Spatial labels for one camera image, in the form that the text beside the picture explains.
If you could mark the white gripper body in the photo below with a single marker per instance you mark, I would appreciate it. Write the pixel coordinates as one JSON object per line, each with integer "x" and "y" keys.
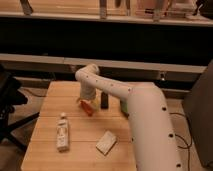
{"x": 89, "y": 94}

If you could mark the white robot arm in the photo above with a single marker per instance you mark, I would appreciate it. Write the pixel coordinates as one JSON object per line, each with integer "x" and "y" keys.
{"x": 152, "y": 132}

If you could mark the dark cabinet at right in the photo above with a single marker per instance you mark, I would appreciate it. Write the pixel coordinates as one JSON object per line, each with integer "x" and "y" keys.
{"x": 198, "y": 107}

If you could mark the green ceramic bowl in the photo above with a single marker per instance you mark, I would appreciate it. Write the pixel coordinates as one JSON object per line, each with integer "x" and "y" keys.
{"x": 123, "y": 107}

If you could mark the white plastic bottle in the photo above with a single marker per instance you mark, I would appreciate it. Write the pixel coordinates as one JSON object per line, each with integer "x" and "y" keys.
{"x": 62, "y": 133}

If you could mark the small black rectangular block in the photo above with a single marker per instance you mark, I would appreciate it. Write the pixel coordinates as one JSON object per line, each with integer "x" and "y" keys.
{"x": 104, "y": 101}

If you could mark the wooden shelf with clutter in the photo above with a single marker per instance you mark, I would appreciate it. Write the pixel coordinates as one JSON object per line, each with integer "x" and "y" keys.
{"x": 168, "y": 12}

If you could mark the black office chair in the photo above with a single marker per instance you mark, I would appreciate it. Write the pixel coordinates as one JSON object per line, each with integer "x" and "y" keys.
{"x": 9, "y": 97}

